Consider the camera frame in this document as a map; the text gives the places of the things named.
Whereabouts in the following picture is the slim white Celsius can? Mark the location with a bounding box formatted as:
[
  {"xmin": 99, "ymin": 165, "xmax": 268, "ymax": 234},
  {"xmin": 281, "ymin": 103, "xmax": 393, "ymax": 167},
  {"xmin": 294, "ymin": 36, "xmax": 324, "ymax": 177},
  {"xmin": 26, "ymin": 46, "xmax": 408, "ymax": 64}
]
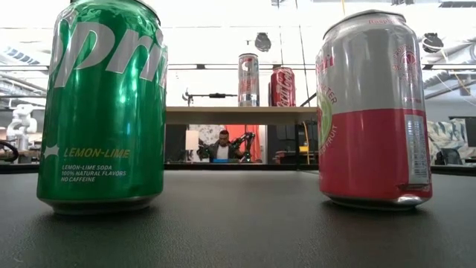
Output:
[{"xmin": 237, "ymin": 53, "xmax": 260, "ymax": 108}]

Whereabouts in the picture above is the wooden shelf with black legs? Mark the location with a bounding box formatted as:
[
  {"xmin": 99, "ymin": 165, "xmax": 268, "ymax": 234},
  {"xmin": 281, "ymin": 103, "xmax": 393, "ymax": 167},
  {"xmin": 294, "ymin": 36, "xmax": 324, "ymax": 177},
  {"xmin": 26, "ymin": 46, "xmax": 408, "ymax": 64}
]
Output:
[{"xmin": 165, "ymin": 106, "xmax": 319, "ymax": 171}]

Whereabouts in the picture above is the orange red panel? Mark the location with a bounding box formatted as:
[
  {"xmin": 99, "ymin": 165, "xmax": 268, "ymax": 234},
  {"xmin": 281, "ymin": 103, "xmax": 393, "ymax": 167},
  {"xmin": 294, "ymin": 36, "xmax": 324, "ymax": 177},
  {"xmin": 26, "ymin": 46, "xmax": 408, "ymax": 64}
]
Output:
[{"xmin": 225, "ymin": 124, "xmax": 266, "ymax": 164}]

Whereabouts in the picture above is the person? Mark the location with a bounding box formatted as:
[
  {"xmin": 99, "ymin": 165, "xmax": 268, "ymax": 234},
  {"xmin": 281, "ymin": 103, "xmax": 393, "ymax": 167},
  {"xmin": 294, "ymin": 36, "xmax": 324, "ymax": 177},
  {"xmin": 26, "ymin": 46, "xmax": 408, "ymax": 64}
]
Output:
[{"xmin": 208, "ymin": 129, "xmax": 239, "ymax": 164}]

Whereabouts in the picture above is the small white board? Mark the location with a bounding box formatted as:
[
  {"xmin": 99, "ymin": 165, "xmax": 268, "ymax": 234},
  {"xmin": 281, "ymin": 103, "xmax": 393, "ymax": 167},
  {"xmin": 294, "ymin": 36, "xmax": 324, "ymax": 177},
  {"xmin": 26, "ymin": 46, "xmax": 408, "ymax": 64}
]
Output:
[{"xmin": 184, "ymin": 130, "xmax": 200, "ymax": 152}]

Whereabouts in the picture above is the black round ceiling fixture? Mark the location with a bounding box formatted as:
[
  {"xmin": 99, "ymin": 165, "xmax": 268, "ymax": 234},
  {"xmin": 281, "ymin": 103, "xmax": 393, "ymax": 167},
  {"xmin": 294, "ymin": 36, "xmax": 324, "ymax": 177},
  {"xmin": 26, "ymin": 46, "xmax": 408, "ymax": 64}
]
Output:
[
  {"xmin": 254, "ymin": 32, "xmax": 272, "ymax": 53},
  {"xmin": 422, "ymin": 32, "xmax": 445, "ymax": 53}
]

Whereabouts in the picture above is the black table mat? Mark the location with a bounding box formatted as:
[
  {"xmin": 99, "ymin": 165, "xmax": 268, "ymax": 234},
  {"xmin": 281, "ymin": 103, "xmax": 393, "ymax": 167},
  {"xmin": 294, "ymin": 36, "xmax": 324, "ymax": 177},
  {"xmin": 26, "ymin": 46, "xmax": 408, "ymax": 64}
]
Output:
[{"xmin": 0, "ymin": 169, "xmax": 476, "ymax": 268}]

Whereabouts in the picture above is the white and pink seltzer can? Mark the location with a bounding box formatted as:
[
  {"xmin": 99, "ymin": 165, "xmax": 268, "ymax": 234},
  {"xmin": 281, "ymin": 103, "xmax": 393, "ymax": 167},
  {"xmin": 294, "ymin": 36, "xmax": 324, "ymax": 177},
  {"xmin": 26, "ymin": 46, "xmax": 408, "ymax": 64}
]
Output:
[{"xmin": 315, "ymin": 9, "xmax": 434, "ymax": 211}]

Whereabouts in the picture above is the green Sprite can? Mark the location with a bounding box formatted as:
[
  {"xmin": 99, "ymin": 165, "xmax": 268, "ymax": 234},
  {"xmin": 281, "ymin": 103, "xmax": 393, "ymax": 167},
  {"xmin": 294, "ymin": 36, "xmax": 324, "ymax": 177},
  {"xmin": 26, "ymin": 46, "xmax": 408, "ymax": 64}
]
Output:
[{"xmin": 36, "ymin": 0, "xmax": 169, "ymax": 216}]

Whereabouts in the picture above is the leaf patterned panel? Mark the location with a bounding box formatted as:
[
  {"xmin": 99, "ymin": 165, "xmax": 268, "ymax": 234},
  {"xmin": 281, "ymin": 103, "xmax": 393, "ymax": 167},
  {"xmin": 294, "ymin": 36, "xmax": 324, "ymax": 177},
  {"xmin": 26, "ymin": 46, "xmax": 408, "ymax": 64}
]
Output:
[{"xmin": 426, "ymin": 118, "xmax": 476, "ymax": 168}]

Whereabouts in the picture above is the black aluminium table frame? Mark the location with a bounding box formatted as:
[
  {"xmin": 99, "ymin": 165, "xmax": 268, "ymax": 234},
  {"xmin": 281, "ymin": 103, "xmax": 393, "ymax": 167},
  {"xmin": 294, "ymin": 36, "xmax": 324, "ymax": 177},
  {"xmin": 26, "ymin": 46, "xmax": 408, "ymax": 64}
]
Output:
[{"xmin": 0, "ymin": 162, "xmax": 476, "ymax": 176}]

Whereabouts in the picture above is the yellow hanging cable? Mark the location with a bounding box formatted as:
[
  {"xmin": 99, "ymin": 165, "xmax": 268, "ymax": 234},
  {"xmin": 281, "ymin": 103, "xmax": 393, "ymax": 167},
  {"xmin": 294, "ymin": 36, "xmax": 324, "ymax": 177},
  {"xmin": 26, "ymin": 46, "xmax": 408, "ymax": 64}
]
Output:
[{"xmin": 301, "ymin": 121, "xmax": 312, "ymax": 165}]

